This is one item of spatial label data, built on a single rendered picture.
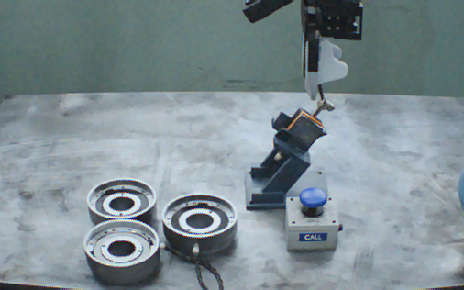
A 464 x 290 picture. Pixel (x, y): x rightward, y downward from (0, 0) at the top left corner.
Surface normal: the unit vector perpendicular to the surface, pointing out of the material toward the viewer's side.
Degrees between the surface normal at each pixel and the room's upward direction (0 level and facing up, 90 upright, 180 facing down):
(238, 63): 90
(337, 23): 90
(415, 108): 0
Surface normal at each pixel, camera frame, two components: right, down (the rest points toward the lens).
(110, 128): 0.00, -0.87
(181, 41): -0.01, 0.50
